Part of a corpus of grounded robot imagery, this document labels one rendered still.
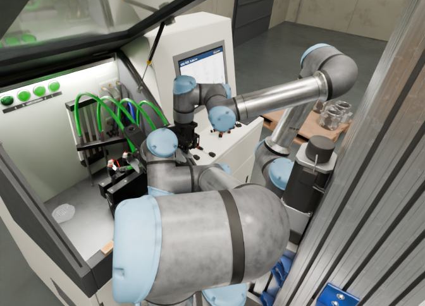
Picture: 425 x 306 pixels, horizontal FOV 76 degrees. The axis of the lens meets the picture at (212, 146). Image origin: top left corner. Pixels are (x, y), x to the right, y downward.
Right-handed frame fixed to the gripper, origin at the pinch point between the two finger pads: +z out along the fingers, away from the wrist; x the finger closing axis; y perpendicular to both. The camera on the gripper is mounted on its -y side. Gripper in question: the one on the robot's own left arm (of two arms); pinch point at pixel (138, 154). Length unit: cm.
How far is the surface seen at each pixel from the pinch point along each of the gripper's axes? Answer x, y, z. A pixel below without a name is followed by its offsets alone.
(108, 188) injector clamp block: -12.6, 4.6, 36.1
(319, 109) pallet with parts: 270, 71, 164
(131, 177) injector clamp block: -1.6, 6.6, 34.3
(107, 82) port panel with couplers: 15, -39, 35
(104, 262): -29.9, 26.7, 13.5
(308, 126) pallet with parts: 230, 77, 156
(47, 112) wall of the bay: -15.6, -36.7, 29.3
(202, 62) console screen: 66, -26, 32
